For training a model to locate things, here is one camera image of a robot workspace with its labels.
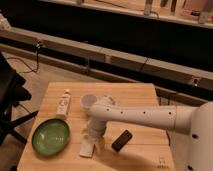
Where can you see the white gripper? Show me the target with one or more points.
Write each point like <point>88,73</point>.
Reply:
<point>96,140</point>

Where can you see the white sponge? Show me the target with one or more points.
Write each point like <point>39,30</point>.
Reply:
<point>87,149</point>

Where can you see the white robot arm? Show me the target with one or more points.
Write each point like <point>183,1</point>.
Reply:
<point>196,122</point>

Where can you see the black remote control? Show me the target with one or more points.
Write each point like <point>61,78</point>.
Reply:
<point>121,141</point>

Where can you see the translucent plastic cup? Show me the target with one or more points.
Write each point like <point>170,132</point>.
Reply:
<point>87,101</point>

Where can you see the white tube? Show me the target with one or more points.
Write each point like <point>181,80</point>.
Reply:
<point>63,105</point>

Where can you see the green bowl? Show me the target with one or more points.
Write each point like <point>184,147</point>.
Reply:
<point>50,137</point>

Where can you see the black office chair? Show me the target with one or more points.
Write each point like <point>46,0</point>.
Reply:
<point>11,93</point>

